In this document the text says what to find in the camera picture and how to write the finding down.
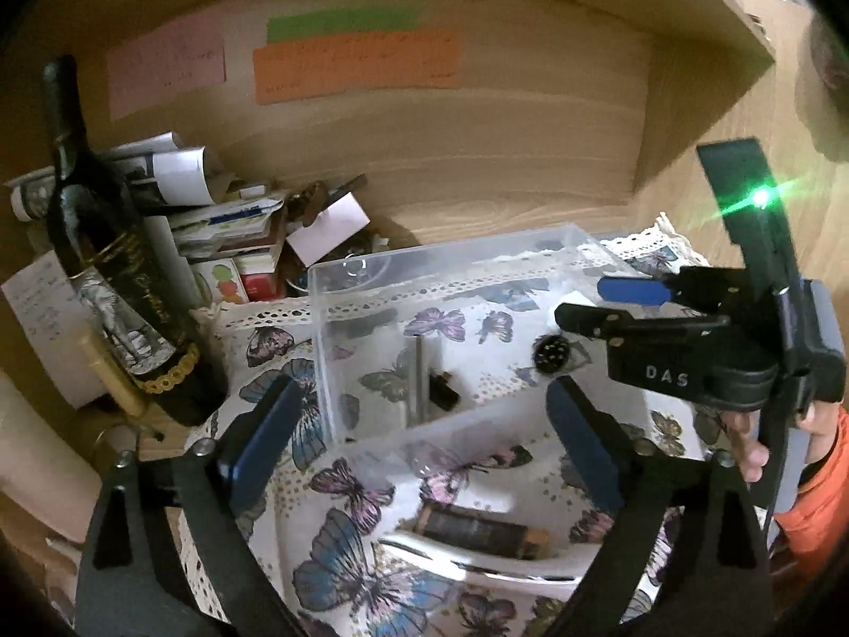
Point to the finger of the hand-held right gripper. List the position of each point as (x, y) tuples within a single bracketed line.
[(597, 322), (630, 290)]

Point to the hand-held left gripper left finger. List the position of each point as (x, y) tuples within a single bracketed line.
[(258, 441)]

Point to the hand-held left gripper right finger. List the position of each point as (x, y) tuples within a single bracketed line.
[(584, 441)]

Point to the clear plastic box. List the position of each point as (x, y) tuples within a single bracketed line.
[(371, 345), (530, 497)]

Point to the person's right forearm orange sleeve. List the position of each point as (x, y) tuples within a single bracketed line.
[(822, 497)]

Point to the person's right hand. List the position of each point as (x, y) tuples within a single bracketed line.
[(746, 444)]

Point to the butterfly print tablecloth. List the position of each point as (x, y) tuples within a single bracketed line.
[(345, 544)]

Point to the small black adapter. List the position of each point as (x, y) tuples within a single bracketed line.
[(443, 390)]

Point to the cream candle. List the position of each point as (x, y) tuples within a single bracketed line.
[(109, 371)]

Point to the metal rod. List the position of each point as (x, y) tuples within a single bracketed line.
[(416, 381)]

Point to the wooden shelf unit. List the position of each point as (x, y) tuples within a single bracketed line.
[(517, 146)]

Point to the pile of papers and boxes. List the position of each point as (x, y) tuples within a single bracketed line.
[(219, 225)]

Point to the white paper roll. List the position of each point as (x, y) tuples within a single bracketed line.
[(40, 458)]

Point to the white paper card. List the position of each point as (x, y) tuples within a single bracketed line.
[(328, 229)]

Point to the dark wine bottle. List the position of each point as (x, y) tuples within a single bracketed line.
[(113, 272)]

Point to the handwritten white paper sheet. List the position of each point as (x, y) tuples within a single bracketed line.
[(46, 325)]

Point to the orange sticky note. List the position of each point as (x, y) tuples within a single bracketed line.
[(358, 65)]

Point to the pink sticky note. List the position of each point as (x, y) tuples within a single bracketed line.
[(166, 65)]

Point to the green sticky note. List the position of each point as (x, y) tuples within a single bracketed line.
[(341, 21)]

